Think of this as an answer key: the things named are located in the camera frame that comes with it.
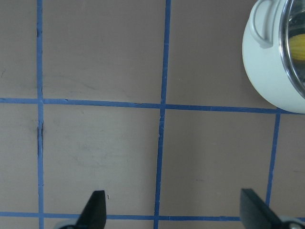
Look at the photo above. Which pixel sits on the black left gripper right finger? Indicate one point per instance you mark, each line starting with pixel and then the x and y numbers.
pixel 254 213

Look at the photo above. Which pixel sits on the white pot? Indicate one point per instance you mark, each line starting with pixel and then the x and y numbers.
pixel 262 60

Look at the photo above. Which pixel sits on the yellow corn cob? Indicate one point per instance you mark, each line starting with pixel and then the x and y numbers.
pixel 297 47

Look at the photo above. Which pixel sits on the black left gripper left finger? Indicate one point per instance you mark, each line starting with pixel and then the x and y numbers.
pixel 94 213

